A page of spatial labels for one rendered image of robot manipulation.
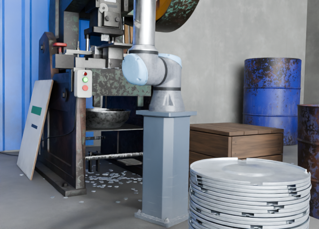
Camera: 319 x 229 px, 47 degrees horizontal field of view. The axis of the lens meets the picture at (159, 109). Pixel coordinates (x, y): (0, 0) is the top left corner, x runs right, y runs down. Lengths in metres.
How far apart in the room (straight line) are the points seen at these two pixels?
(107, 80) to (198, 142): 0.59
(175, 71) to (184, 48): 2.46
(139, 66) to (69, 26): 1.09
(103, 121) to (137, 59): 0.81
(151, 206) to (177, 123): 0.36
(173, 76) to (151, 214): 0.56
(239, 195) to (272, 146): 1.13
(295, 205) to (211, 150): 0.99
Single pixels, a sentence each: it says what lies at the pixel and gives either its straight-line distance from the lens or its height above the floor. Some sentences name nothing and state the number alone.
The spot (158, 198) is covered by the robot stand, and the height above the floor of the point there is 0.10.
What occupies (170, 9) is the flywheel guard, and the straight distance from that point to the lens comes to 2.23.
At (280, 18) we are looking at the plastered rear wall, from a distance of 4.98.
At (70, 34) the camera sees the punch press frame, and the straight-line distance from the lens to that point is 2.39.
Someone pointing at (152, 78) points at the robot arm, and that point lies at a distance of 1.41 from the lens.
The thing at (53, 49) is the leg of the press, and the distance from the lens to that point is 2.43.
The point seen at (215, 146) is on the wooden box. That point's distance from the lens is 1.80.
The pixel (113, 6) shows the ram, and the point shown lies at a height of 1.01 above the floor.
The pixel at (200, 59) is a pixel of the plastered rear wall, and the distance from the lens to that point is 4.07.
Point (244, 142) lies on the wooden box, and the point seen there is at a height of 0.30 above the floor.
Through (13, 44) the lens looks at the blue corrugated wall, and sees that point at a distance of 3.28.
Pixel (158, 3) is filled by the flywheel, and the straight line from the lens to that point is 2.47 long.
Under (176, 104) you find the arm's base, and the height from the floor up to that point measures 0.48.
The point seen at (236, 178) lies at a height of 0.34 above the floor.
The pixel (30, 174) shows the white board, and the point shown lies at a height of 0.03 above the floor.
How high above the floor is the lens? 0.54
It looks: 3 degrees down
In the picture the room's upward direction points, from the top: 1 degrees clockwise
